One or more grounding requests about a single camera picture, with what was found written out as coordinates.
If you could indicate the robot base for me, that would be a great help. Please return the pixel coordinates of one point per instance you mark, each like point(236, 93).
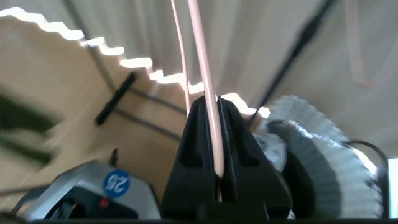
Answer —
point(133, 199)

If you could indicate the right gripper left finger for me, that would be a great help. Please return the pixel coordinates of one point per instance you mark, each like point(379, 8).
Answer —
point(186, 193)

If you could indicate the beige curtain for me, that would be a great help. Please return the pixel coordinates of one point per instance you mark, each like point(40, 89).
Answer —
point(248, 37)

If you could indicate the black clothes rack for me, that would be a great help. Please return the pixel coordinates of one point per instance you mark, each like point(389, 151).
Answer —
point(306, 32)

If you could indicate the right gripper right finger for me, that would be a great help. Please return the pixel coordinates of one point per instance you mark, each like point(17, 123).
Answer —
point(258, 193)

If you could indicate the white laundry basket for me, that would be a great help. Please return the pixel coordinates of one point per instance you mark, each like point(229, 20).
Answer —
point(348, 174)

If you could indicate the green long-sleeved shirt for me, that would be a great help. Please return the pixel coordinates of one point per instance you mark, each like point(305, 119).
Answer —
point(21, 115)

